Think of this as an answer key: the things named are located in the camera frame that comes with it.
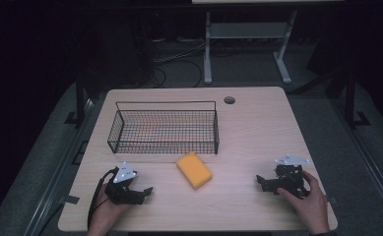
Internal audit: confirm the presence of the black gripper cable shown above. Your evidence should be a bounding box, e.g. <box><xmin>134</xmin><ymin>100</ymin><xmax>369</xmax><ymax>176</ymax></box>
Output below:
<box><xmin>87</xmin><ymin>166</ymin><xmax>120</xmax><ymax>231</ymax></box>

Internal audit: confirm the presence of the yellow sponge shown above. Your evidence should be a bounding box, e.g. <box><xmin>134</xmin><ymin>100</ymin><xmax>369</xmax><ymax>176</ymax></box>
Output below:
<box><xmin>175</xmin><ymin>150</ymin><xmax>214</xmax><ymax>191</ymax></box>

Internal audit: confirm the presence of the white metal stand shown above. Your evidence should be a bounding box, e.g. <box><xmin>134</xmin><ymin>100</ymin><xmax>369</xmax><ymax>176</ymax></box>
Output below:
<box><xmin>203</xmin><ymin>9</ymin><xmax>297</xmax><ymax>86</ymax></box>

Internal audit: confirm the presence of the aluminium floor rail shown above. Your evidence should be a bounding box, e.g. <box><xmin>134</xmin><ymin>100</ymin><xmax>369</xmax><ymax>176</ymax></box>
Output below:
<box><xmin>23</xmin><ymin>97</ymin><xmax>96</xmax><ymax>236</ymax></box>
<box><xmin>330</xmin><ymin>96</ymin><xmax>383</xmax><ymax>228</ymax></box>

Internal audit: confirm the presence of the black floor cable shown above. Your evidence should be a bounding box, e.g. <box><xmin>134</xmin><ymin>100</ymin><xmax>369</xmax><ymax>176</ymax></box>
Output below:
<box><xmin>151</xmin><ymin>58</ymin><xmax>204</xmax><ymax>89</ymax></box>

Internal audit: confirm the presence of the person's left hand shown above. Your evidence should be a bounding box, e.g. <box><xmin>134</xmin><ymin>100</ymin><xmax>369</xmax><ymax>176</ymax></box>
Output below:
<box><xmin>87</xmin><ymin>183</ymin><xmax>132</xmax><ymax>236</ymax></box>

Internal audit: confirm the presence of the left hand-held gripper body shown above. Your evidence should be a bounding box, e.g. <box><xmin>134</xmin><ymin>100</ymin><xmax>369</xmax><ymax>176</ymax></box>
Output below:
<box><xmin>104</xmin><ymin>160</ymin><xmax>147</xmax><ymax>207</ymax></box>

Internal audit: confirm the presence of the person's right hand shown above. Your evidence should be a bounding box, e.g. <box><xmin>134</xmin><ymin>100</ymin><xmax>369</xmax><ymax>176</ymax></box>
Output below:
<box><xmin>276</xmin><ymin>170</ymin><xmax>331</xmax><ymax>236</ymax></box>

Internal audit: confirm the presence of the black wire basket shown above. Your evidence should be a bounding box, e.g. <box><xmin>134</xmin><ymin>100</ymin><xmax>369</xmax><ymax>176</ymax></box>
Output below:
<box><xmin>106</xmin><ymin>100</ymin><xmax>221</xmax><ymax>155</ymax></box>

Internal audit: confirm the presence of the black frame post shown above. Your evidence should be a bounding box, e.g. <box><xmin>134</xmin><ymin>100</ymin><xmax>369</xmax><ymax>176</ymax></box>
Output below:
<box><xmin>75</xmin><ymin>72</ymin><xmax>86</xmax><ymax>129</ymax></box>

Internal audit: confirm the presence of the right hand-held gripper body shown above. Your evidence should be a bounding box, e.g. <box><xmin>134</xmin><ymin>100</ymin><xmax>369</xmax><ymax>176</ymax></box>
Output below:
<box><xmin>268</xmin><ymin>152</ymin><xmax>311</xmax><ymax>200</ymax></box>

